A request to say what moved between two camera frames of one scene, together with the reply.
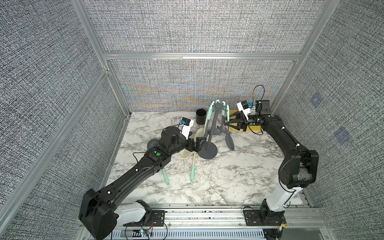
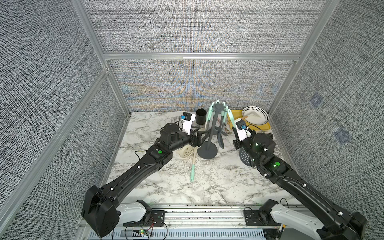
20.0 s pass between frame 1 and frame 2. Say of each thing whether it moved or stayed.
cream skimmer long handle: stayed
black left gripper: moved
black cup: stayed
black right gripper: moved
